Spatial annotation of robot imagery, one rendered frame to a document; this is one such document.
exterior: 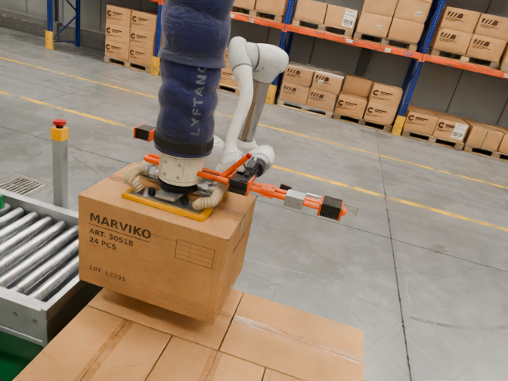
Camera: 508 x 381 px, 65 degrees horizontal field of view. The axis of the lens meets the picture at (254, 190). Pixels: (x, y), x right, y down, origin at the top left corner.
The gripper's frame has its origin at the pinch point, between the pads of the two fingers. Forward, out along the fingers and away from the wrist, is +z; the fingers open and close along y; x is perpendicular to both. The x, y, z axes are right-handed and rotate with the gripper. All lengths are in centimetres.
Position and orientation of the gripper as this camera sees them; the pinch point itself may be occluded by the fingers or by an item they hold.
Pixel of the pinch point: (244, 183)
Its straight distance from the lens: 151.9
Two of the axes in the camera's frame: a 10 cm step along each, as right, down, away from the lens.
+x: -9.5, -2.7, 1.4
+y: -1.9, 8.9, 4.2
